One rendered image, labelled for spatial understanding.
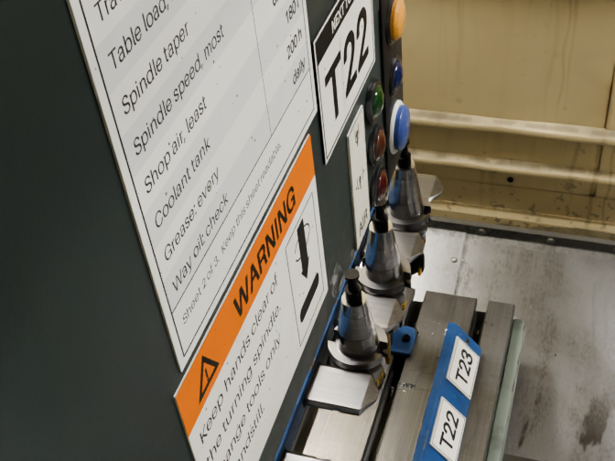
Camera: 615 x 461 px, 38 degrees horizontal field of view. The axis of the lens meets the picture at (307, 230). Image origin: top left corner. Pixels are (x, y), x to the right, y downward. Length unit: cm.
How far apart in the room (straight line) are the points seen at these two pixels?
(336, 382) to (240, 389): 55
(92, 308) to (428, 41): 118
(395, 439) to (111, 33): 106
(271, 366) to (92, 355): 16
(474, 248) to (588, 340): 25
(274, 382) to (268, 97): 14
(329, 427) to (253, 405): 89
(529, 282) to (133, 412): 132
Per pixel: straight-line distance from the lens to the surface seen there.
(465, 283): 158
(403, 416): 129
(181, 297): 31
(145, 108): 26
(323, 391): 92
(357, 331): 91
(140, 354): 29
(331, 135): 45
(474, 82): 143
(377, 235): 97
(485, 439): 127
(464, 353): 131
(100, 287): 26
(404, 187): 106
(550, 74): 140
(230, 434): 38
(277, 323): 41
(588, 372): 153
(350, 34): 46
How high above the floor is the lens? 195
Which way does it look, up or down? 42 degrees down
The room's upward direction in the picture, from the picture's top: 7 degrees counter-clockwise
